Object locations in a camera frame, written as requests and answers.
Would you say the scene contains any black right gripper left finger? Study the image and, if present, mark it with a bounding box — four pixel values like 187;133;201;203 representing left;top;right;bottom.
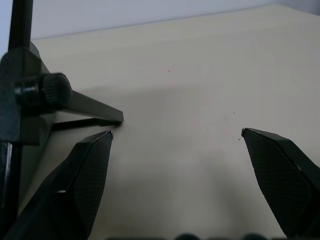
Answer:
4;130;115;240

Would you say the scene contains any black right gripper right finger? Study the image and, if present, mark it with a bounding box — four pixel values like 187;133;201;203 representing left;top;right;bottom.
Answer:
241;127;320;239

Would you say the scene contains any black tripod stand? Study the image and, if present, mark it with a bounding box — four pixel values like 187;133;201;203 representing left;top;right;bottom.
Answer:
0;0;125;226

